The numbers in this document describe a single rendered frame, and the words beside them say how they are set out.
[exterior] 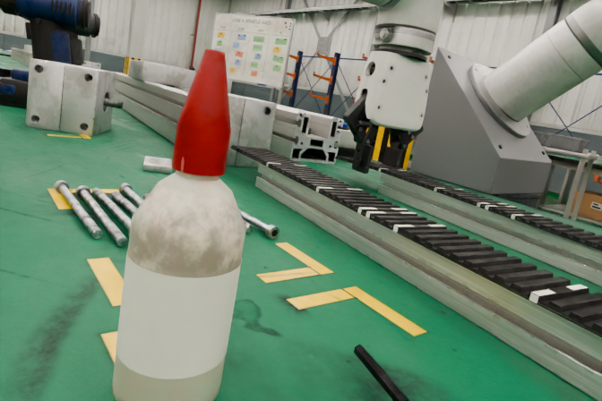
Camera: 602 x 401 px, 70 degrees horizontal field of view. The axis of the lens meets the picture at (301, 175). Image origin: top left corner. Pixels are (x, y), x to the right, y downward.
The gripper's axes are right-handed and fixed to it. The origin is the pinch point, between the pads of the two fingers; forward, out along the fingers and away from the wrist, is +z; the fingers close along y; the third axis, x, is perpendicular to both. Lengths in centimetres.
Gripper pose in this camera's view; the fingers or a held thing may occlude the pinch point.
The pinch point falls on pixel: (377, 160)
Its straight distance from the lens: 64.0
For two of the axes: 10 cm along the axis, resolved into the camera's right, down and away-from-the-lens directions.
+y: 8.4, 0.6, 5.4
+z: -1.8, 9.7, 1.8
